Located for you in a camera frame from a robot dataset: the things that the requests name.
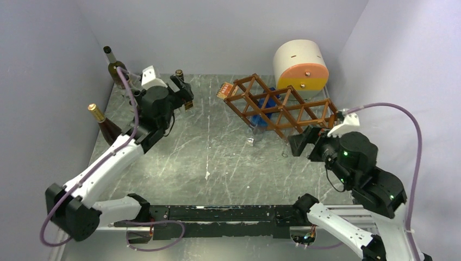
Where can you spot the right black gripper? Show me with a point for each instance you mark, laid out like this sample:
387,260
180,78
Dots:
317,135

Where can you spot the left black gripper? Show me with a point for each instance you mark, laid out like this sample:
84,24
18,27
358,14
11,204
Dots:
180,95

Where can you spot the clear square black-capped bottle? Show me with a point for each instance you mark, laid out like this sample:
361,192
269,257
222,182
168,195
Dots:
185,90

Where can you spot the clear glass bottle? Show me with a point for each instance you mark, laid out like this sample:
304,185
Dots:
286,149

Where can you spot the clear blue-label bottle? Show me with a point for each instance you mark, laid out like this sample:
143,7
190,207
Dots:
257,125

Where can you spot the clear round liquor bottle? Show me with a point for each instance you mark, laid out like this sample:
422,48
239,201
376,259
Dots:
134,82

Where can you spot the dark gold-capped wine bottle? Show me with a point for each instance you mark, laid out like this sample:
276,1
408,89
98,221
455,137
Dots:
109,130

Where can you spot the olive green wine bottle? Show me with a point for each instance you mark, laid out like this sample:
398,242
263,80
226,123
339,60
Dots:
113,64

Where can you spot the dark green black-capped bottle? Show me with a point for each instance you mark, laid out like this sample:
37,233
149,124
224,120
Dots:
138,95

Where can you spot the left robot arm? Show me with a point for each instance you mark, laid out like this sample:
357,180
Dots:
74,206

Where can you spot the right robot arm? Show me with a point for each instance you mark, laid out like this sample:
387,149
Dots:
352,158

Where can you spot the brown wooden wine rack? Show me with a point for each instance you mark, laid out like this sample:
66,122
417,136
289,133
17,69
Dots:
291,114

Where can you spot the small orange card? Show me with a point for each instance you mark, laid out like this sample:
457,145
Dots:
224,90

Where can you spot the cream orange cylinder container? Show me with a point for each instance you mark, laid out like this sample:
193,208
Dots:
299,63

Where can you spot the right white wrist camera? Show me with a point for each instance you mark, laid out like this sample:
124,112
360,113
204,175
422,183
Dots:
348,123

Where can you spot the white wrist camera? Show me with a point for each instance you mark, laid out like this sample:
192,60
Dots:
150,78
348,123

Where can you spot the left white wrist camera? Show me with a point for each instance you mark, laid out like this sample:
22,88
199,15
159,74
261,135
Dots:
150,78

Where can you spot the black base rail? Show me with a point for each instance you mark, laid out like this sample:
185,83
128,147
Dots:
225,221

